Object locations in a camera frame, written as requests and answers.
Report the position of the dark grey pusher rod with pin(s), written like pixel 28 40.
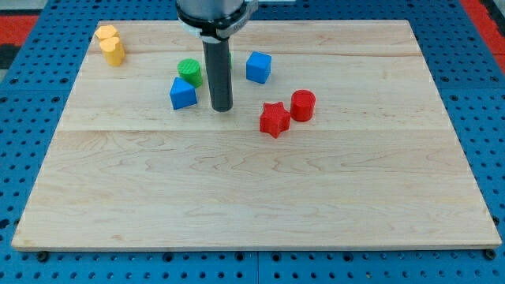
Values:
pixel 218 69

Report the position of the red star block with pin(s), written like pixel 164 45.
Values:
pixel 275 119

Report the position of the red cylinder block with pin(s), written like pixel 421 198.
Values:
pixel 302 105

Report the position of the robot arm with clamp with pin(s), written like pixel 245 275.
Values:
pixel 214 22

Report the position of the wooden board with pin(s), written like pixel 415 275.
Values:
pixel 378 167

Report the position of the green cylinder block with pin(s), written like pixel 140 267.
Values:
pixel 189 70

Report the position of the blue cube block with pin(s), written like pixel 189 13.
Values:
pixel 258 67

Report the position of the blue triangular block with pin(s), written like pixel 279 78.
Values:
pixel 182 94

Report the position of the yellow heart block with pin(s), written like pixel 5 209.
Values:
pixel 112 50

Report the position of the yellow hexagon block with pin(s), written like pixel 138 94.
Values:
pixel 105 32

